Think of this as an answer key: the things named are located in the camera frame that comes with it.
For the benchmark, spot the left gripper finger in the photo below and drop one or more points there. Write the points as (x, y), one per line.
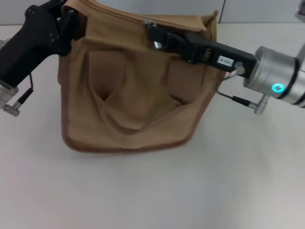
(71, 26)
(54, 4)

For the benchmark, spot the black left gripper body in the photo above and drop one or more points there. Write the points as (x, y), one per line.
(31, 47)

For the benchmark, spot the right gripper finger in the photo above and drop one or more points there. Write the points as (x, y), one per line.
(174, 50)
(164, 37)

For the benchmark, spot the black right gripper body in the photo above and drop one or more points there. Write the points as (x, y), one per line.
(221, 57)

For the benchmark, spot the silver metal zipper pull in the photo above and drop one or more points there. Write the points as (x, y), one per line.
(149, 23)

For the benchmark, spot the khaki fabric food bag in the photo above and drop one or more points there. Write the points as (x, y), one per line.
(133, 95)

